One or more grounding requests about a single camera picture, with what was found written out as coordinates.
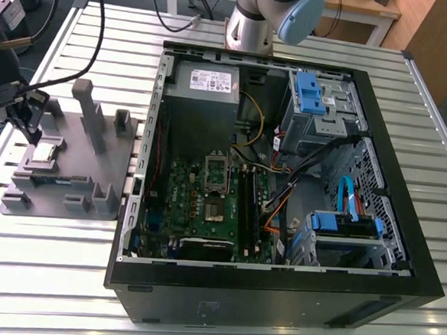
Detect thick black camera cable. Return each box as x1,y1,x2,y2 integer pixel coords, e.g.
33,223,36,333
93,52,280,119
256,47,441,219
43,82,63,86
21,0,108,96

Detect black RAM slot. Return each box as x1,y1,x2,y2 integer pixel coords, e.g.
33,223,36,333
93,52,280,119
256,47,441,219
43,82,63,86
233,166,256,257
243,166,266,255

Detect grey plastic parts rack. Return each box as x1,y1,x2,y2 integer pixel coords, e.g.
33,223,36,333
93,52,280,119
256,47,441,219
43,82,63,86
0,73,145,223

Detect metal socket cover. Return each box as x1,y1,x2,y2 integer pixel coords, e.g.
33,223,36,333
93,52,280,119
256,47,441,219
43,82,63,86
202,149,233,196

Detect wooden cabinet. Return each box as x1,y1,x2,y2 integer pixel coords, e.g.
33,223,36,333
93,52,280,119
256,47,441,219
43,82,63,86
377,0,447,107

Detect RAM stick blue label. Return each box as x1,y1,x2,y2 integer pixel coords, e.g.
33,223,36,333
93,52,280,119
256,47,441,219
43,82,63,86
30,175,73,187

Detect orange wire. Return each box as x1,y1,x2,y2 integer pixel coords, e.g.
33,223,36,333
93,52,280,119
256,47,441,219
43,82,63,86
263,195,295,234

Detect grey power supply unit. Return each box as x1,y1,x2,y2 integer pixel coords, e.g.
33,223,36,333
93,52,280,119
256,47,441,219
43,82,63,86
158,57,243,161

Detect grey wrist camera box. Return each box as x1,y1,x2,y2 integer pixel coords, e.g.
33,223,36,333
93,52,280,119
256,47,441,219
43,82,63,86
0,0,28,31

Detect green motherboard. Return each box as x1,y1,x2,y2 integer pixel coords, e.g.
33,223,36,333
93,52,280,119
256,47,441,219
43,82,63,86
136,142,283,266

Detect yellow wire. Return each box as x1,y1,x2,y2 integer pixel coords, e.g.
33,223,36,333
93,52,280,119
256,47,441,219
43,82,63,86
235,90,267,150

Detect blue expansion slot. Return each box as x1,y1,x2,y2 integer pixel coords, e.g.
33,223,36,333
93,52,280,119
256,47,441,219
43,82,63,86
144,210,165,236

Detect black PC case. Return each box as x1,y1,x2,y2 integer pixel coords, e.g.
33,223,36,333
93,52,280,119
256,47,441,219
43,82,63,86
100,36,447,335

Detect wooden desk white legs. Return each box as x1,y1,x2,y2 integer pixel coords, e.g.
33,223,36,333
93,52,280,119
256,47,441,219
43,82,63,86
320,0,404,50

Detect black graphics card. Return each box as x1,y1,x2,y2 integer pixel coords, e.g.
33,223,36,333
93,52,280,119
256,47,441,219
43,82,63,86
178,236,234,263

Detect black cable bundle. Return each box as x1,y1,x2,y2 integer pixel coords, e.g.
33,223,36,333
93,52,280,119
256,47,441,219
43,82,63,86
260,128,364,220

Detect blue flat data wire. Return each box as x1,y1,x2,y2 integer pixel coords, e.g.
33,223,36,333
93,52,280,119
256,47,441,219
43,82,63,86
335,175,362,223

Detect blue plastic drive latch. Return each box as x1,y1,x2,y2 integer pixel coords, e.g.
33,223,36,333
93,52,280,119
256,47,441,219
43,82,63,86
294,70,330,115

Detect metal disk bay cage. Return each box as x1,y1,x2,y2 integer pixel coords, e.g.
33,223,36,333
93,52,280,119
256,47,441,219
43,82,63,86
285,208,413,273

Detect hard disk in blue carrier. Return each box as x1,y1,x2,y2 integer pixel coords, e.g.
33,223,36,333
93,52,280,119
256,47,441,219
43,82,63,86
308,210,384,241

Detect silver CPU green edge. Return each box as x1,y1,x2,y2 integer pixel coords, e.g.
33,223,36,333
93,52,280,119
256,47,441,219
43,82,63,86
31,142,57,164

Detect metal optical drive cage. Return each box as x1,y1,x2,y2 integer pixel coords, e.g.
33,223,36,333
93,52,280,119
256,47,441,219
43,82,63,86
278,67,373,159

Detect black cable silver plug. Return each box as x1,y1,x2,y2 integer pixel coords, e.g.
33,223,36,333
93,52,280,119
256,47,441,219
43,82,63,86
146,0,205,35

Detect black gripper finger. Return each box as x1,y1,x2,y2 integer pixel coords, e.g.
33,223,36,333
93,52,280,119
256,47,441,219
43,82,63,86
5,106,41,146
20,89,51,145

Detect CPU socket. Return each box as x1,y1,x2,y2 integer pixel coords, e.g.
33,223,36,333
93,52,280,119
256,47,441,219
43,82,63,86
203,194,227,223

